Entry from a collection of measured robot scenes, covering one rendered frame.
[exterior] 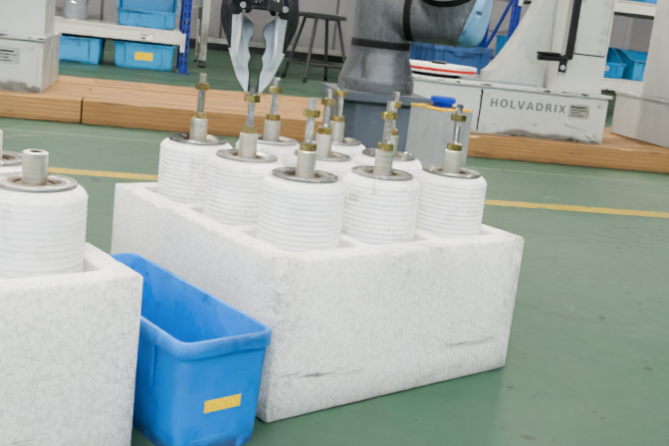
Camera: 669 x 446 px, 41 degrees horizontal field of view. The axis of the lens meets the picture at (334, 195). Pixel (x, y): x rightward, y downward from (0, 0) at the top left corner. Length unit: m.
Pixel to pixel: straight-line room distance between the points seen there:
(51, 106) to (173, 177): 1.95
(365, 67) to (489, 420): 0.86
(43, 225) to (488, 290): 0.58
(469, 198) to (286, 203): 0.27
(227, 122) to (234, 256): 2.12
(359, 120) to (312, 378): 0.81
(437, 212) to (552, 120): 2.38
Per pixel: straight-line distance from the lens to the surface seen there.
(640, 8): 6.62
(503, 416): 1.09
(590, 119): 3.56
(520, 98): 3.42
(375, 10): 1.74
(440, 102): 1.40
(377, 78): 1.73
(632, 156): 3.58
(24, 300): 0.80
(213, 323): 0.98
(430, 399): 1.10
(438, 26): 1.70
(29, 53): 3.17
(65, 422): 0.86
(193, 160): 1.16
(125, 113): 3.09
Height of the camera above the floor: 0.43
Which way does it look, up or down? 11 degrees down
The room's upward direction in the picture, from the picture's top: 7 degrees clockwise
